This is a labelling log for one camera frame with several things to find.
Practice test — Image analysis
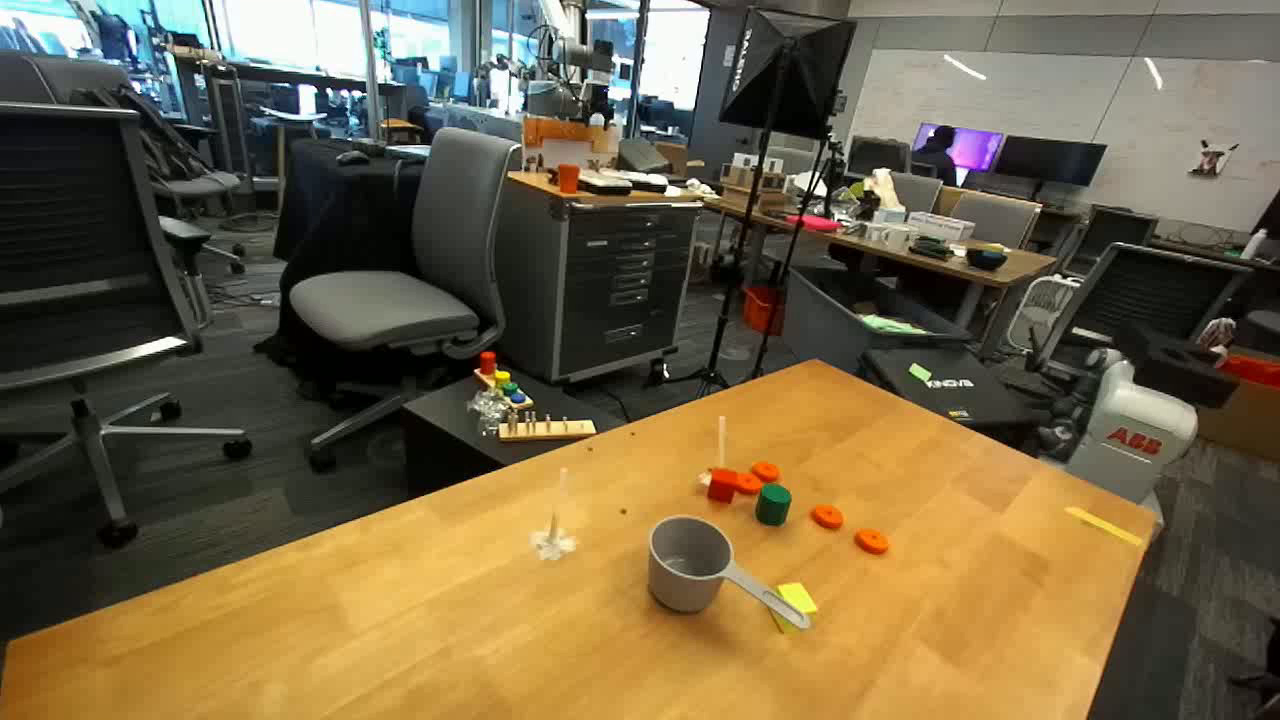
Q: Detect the green block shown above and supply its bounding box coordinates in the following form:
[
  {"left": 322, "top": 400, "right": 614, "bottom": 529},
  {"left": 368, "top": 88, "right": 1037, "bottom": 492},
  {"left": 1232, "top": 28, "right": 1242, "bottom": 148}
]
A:
[{"left": 753, "top": 480, "right": 796, "bottom": 529}]

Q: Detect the yellow block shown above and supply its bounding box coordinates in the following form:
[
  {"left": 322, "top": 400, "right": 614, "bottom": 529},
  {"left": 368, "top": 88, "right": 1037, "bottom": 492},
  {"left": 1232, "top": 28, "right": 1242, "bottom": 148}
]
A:
[{"left": 771, "top": 580, "right": 825, "bottom": 638}]

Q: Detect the white ABB robot base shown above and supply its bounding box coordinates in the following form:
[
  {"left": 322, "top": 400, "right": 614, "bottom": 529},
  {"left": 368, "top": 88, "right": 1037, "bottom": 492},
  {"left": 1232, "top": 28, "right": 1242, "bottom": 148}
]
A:
[{"left": 1065, "top": 350, "right": 1202, "bottom": 509}]

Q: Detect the grey drawer cabinet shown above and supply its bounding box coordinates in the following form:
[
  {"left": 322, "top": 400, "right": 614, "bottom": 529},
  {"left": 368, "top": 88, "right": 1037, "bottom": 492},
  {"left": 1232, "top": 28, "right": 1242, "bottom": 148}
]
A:
[{"left": 493, "top": 167, "right": 709, "bottom": 392}]

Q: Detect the white peg stand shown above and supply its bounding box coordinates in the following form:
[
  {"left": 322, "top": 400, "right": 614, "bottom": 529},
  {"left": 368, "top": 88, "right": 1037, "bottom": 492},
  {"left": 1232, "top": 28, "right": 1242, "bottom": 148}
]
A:
[{"left": 695, "top": 414, "right": 738, "bottom": 492}]

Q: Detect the wooden block board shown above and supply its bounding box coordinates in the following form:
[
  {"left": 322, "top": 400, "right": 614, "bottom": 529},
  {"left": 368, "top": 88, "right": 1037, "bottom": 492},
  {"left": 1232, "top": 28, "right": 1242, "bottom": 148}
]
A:
[{"left": 493, "top": 414, "right": 599, "bottom": 443}]

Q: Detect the red bucket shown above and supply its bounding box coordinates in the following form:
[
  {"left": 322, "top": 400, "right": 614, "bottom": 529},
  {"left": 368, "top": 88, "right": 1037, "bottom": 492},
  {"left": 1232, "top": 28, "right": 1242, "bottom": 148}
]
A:
[{"left": 738, "top": 282, "right": 792, "bottom": 335}]

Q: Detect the colourful stacking toy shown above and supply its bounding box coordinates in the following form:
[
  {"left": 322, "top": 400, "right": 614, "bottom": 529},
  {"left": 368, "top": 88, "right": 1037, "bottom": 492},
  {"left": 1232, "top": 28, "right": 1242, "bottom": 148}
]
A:
[{"left": 470, "top": 350, "right": 536, "bottom": 418}]

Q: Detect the clear plastic pieces pile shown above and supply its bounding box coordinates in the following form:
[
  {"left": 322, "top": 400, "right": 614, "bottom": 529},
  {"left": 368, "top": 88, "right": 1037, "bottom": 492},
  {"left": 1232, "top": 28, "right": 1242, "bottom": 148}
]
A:
[{"left": 466, "top": 387, "right": 515, "bottom": 441}]

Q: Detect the translucent peg stand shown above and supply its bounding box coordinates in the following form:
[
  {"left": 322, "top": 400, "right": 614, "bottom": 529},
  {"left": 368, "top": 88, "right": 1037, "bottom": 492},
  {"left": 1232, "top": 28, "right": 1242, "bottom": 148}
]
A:
[{"left": 530, "top": 465, "right": 582, "bottom": 564}]

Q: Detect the black low table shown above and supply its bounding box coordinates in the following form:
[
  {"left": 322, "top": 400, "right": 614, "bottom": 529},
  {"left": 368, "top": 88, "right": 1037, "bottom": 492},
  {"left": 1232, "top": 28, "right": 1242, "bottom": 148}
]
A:
[{"left": 399, "top": 371, "right": 634, "bottom": 498}]

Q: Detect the wooden crate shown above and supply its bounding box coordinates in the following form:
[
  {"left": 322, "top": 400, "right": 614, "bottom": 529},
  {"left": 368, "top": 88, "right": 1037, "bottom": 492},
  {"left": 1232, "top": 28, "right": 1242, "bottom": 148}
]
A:
[{"left": 721, "top": 148, "right": 792, "bottom": 204}]

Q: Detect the orange box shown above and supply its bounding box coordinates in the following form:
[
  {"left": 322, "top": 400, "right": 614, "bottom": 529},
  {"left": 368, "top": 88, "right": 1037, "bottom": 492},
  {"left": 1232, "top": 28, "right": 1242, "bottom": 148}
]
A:
[{"left": 522, "top": 117, "right": 626, "bottom": 173}]

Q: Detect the grey padded office chair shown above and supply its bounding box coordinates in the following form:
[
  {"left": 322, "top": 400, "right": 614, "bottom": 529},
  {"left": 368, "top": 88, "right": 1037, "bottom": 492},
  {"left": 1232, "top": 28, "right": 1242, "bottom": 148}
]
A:
[{"left": 283, "top": 125, "right": 530, "bottom": 474}]

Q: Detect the wooden desk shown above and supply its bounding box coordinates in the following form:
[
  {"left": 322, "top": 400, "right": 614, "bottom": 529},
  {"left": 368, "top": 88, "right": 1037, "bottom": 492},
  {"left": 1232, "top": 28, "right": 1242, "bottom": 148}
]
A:
[{"left": 706, "top": 191, "right": 1062, "bottom": 335}]

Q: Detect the black softbox on stand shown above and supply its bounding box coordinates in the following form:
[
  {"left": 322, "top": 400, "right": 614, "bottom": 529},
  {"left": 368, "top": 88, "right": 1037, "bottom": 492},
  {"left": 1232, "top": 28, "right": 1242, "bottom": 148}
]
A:
[{"left": 694, "top": 8, "right": 862, "bottom": 392}]

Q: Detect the white box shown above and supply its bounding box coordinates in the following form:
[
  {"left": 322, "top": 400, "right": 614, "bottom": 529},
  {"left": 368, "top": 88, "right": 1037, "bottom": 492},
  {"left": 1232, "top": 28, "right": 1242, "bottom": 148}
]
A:
[{"left": 873, "top": 207, "right": 981, "bottom": 251}]

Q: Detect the monitor with purple screen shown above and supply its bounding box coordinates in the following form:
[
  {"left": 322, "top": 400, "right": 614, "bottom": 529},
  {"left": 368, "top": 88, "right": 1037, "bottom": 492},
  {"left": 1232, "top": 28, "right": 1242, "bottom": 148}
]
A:
[{"left": 907, "top": 121, "right": 1012, "bottom": 189}]

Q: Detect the black monitor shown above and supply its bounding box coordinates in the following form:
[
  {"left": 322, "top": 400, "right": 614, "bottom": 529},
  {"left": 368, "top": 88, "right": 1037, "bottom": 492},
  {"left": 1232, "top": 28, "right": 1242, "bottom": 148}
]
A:
[{"left": 997, "top": 131, "right": 1113, "bottom": 191}]

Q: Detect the yellow tape strip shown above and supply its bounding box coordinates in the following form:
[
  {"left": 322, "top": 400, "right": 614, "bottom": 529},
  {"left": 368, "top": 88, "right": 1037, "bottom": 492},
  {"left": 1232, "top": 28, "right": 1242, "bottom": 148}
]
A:
[{"left": 1062, "top": 500, "right": 1151, "bottom": 551}]

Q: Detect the black mesh office chair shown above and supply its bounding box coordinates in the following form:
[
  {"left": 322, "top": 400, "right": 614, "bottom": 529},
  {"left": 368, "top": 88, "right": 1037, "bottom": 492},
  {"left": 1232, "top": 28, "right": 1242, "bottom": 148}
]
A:
[
  {"left": 1026, "top": 237, "right": 1257, "bottom": 392},
  {"left": 0, "top": 96, "right": 257, "bottom": 551}
]

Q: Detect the cardboard box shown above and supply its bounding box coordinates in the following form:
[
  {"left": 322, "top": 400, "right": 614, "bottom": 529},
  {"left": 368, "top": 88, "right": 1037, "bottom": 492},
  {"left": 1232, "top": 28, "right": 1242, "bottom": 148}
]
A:
[{"left": 1198, "top": 350, "right": 1280, "bottom": 465}]

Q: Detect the grey pot with handle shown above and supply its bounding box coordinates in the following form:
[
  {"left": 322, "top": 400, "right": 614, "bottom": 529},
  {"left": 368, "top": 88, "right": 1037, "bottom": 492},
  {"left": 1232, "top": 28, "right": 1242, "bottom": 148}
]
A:
[{"left": 646, "top": 513, "right": 815, "bottom": 638}]

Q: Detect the wall whiteboard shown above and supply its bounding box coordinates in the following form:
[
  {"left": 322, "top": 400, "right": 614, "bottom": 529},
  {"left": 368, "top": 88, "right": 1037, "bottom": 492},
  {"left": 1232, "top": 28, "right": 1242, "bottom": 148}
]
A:
[{"left": 854, "top": 47, "right": 1280, "bottom": 237}]

